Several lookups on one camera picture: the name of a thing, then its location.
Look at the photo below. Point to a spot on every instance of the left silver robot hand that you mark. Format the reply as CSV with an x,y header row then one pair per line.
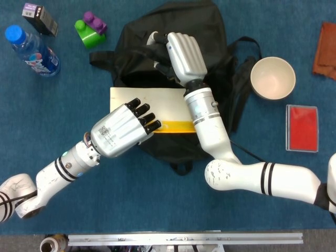
x,y
118,131

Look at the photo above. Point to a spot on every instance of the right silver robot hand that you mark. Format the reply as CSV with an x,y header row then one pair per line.
x,y
186,57

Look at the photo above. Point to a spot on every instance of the yellow and white book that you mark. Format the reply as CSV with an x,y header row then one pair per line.
x,y
157,105

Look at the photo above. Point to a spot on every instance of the black backpack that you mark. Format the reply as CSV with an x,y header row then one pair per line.
x,y
136,52

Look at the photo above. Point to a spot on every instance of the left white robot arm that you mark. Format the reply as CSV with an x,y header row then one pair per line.
x,y
52,170

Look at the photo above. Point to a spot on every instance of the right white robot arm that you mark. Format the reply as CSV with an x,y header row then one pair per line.
x,y
236,176

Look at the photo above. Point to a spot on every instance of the blue felt table cover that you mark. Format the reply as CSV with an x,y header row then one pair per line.
x,y
131,207

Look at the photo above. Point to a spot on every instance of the white bowl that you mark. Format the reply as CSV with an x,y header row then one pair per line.
x,y
273,80

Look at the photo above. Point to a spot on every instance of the green toy block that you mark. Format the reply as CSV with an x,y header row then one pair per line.
x,y
90,39

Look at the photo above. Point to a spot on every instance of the purple toy block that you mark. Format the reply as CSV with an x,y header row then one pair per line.
x,y
95,23

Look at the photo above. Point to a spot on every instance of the blue plastic drink bottle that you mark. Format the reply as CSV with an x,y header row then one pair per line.
x,y
34,55

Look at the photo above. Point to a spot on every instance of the tape roll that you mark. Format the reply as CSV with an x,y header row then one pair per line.
x,y
50,245

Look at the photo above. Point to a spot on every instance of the black carton with purple end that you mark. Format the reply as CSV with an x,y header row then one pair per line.
x,y
43,19

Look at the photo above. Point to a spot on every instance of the clear case with red insert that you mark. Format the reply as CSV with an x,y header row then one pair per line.
x,y
302,128

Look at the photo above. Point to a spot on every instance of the rust brown cloth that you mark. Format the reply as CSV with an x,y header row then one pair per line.
x,y
326,52

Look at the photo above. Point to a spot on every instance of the aluminium profile rail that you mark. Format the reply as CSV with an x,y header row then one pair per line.
x,y
183,239

